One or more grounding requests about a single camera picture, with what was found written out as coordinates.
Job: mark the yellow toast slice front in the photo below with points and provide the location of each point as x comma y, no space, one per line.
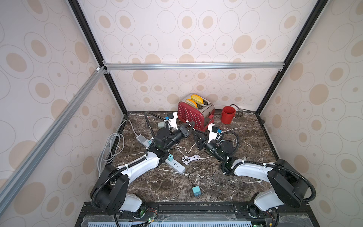
191,103

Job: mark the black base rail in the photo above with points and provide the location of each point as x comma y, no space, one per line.
200,214

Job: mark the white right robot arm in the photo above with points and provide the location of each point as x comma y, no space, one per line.
288,186

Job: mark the yellow toast slice back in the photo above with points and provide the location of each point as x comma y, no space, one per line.
197,99

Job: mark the red plastic cup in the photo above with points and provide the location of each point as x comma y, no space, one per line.
228,113

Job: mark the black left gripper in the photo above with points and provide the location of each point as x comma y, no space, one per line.
182,130

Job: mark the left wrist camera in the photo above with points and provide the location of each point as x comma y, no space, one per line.
171,121

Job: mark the white power strip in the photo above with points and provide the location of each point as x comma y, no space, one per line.
151,146

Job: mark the red polka dot toaster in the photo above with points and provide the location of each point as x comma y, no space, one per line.
203,116

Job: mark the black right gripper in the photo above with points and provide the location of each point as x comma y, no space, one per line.
203,140

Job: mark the teal charger with white cable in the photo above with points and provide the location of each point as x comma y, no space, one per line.
170,157

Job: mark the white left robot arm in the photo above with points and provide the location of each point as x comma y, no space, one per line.
110,193

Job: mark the teal charger with black cable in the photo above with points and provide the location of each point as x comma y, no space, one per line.
196,190

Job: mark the yellow toast slice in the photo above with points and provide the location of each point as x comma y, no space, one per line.
191,103
197,99

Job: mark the mint green earbud case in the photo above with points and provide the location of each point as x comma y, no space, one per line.
161,125

